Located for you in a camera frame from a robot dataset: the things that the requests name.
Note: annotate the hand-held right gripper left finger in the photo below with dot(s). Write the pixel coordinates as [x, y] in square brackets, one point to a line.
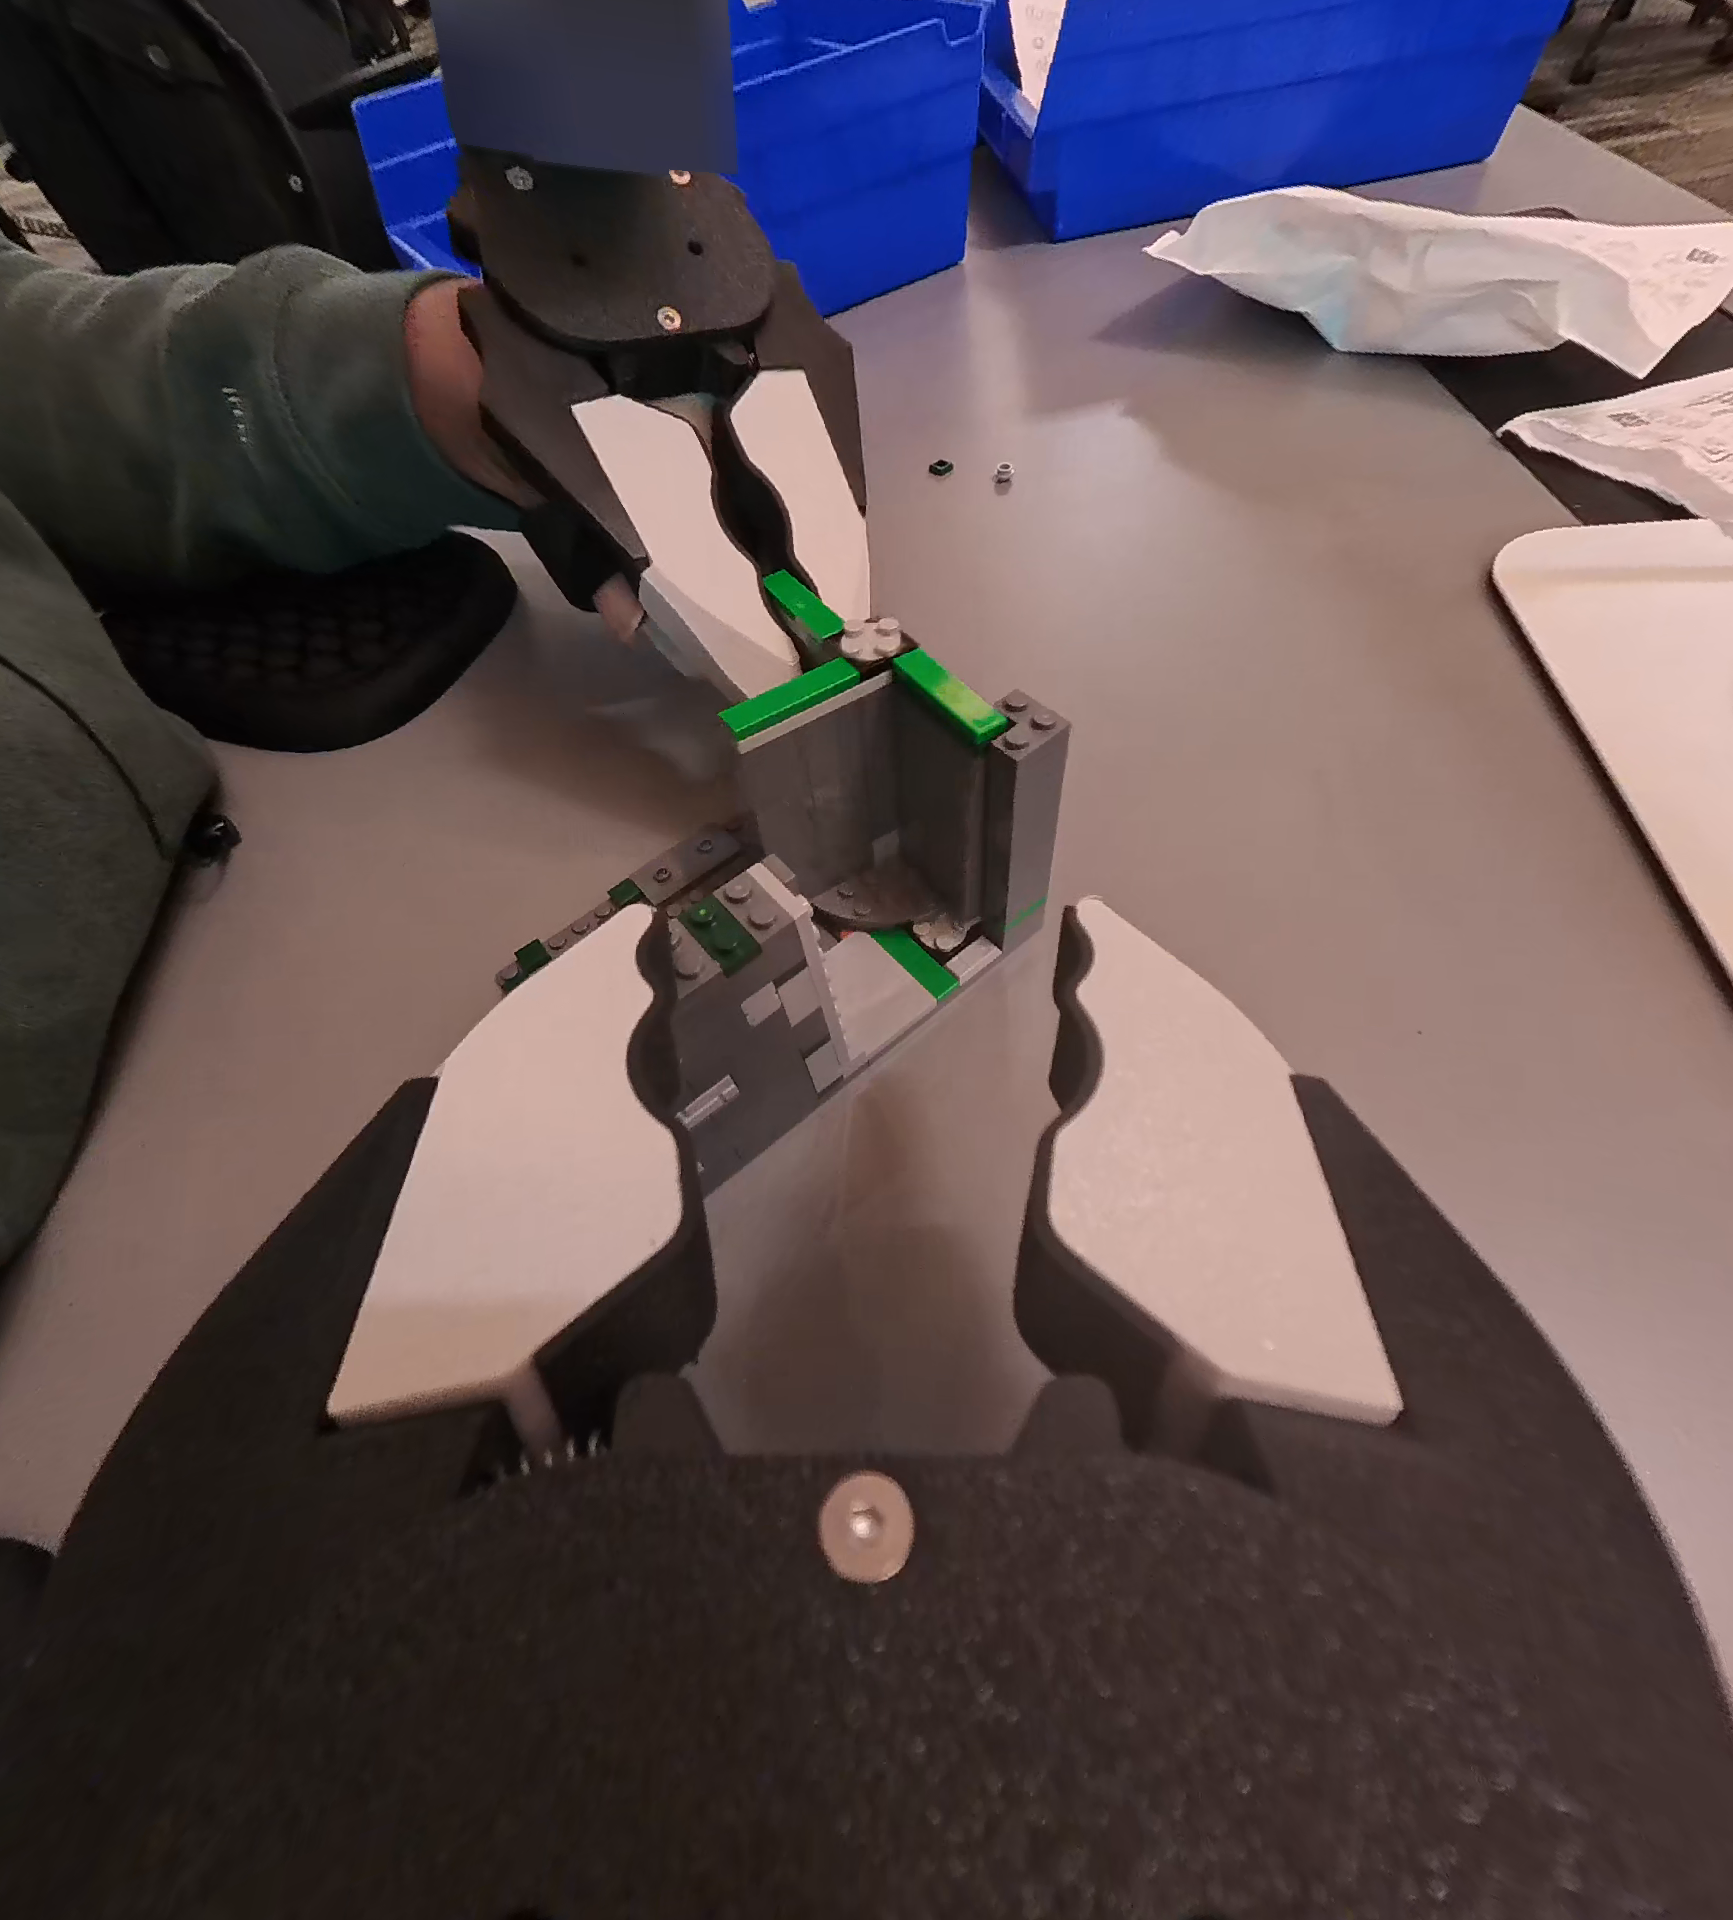
[520, 1200]

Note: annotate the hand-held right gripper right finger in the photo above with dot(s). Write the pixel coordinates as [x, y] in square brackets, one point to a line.
[1212, 1200]

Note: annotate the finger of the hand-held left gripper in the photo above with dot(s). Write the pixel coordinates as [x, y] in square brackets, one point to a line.
[671, 510]
[813, 465]

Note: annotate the grey brick baseplate rock wall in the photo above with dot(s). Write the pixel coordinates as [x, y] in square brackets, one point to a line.
[760, 1081]

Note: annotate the grey brick wall green tiles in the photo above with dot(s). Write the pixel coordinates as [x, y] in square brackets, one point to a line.
[821, 795]

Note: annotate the tall dark grey brick pillar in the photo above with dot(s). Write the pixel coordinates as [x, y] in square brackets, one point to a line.
[1024, 825]

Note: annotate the person's left forearm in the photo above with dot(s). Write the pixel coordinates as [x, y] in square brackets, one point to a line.
[207, 404]

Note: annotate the person's left hand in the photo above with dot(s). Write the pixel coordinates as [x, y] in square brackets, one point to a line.
[454, 390]

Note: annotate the blue plastic bin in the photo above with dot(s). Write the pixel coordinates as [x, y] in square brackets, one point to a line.
[1255, 120]
[866, 165]

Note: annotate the black mesh chair seat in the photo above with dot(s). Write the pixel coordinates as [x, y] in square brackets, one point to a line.
[310, 661]

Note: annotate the black jacket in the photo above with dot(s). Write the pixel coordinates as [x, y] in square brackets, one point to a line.
[161, 120]

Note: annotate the white paper sheet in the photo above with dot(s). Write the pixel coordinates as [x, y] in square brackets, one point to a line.
[1036, 45]

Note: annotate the crumpled white paper bag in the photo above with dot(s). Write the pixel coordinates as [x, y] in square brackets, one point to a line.
[1406, 271]

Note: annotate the crumpled paper bag at left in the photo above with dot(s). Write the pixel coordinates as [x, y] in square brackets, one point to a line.
[1691, 442]

